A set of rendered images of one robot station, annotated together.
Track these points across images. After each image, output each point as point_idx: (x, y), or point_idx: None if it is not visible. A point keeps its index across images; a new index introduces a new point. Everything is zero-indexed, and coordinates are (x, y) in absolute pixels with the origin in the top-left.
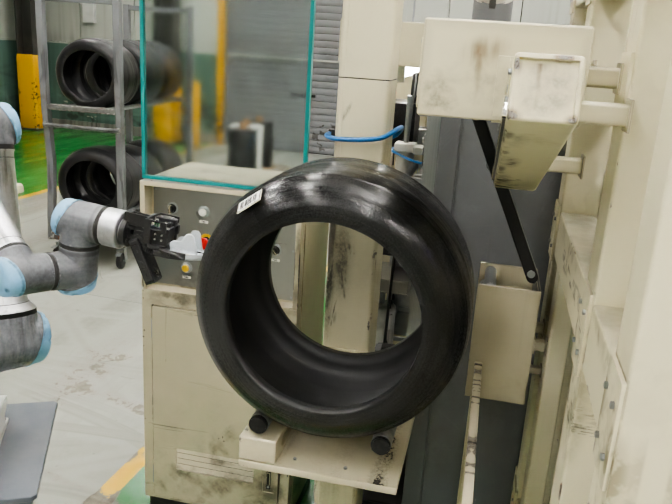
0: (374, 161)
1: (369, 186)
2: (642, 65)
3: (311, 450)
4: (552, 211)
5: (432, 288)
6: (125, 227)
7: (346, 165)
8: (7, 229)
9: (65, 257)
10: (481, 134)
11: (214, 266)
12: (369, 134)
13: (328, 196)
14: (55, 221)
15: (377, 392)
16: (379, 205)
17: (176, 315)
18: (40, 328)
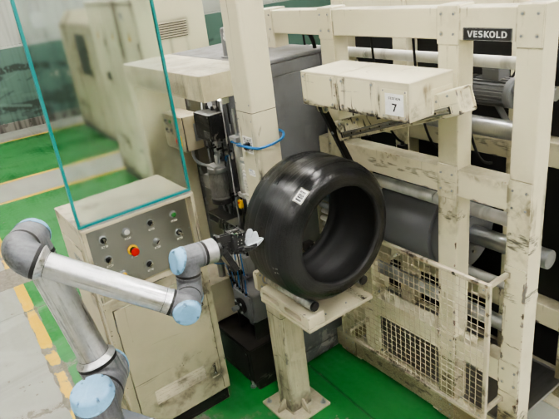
0: (277, 151)
1: (343, 163)
2: (460, 77)
3: (323, 307)
4: (319, 142)
5: (378, 195)
6: (221, 246)
7: (315, 158)
8: (160, 287)
9: (194, 283)
10: (328, 118)
11: (293, 237)
12: (272, 139)
13: (336, 175)
14: (183, 265)
15: (328, 263)
16: (353, 170)
17: (132, 308)
18: (121, 355)
